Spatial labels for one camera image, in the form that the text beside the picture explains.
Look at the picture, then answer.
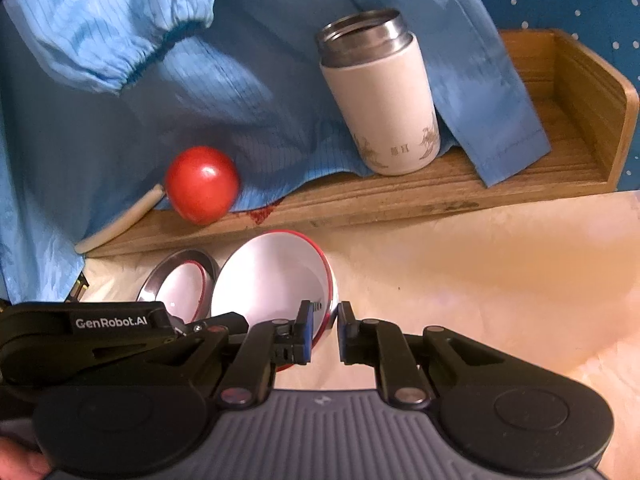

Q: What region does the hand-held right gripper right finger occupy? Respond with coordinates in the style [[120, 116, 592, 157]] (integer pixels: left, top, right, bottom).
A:
[[338, 301, 507, 407]]

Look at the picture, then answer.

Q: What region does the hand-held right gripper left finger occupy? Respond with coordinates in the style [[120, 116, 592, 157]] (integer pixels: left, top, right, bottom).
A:
[[189, 300, 317, 409]]

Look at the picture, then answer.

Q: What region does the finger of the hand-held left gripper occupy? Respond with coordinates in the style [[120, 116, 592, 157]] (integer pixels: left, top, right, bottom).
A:
[[169, 311, 250, 344]]

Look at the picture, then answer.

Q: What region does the white red-rimmed bowl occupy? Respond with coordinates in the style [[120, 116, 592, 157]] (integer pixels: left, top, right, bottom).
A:
[[210, 230, 339, 372], [159, 260, 207, 322]]

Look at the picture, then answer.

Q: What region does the steel bowl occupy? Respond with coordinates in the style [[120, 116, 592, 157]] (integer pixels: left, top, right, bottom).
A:
[[139, 248, 221, 322]]

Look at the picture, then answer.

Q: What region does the person's left hand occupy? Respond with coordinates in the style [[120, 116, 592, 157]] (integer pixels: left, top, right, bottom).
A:
[[0, 435, 52, 480]]

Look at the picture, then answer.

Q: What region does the white stick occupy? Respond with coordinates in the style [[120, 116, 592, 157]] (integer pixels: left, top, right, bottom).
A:
[[75, 184, 167, 255]]

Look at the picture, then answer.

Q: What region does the cream paper sheet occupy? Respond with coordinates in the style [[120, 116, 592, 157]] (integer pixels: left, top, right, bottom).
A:
[[80, 190, 640, 480]]

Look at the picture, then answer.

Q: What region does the red tomato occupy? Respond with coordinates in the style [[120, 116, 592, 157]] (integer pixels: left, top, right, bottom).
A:
[[164, 146, 242, 226]]

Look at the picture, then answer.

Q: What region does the wooden shelf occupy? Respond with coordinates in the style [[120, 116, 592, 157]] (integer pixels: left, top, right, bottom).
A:
[[85, 29, 640, 259]]

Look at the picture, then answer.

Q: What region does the white thermos cup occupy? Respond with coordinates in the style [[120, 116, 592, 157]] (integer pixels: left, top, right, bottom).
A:
[[314, 8, 442, 177]]

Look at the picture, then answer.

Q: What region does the light blue garment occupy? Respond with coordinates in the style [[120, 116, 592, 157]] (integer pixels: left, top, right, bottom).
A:
[[0, 0, 553, 306]]

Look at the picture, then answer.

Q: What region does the dark blue dotted curtain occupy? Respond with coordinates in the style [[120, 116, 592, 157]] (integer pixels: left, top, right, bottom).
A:
[[460, 0, 640, 191]]

